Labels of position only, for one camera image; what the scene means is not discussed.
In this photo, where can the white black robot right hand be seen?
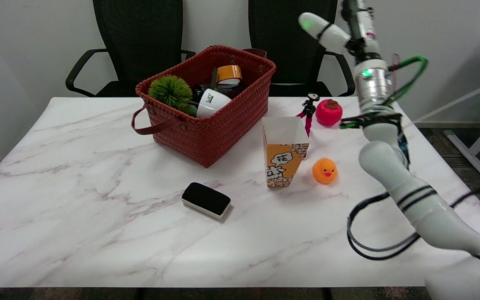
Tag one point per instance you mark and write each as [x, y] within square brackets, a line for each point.
[354, 29]

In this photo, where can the green ball potted plant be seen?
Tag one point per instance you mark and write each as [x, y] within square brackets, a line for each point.
[170, 91]

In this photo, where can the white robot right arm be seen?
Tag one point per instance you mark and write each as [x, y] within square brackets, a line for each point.
[390, 166]

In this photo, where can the dark objects in basket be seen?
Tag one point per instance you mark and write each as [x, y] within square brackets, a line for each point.
[235, 89]

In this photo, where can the red woven basket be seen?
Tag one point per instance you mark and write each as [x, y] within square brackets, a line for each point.
[206, 133]

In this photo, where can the black mesh office chair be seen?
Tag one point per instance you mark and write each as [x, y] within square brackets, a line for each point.
[140, 37]
[290, 37]

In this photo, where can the red persimmon toy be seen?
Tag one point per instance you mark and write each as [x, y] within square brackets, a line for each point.
[328, 113]

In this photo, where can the pink black mini tripod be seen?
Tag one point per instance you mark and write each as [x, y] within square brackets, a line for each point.
[308, 111]

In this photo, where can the orange tape roll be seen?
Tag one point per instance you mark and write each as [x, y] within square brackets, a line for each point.
[229, 73]

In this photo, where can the orange rubber duck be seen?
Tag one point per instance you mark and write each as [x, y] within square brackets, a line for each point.
[325, 171]

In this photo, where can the yellow popcorn paper box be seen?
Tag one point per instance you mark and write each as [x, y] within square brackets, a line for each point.
[282, 160]

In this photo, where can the green round object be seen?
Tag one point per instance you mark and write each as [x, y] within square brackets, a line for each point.
[191, 110]

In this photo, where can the black white board eraser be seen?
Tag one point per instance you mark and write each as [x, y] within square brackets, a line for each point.
[206, 199]

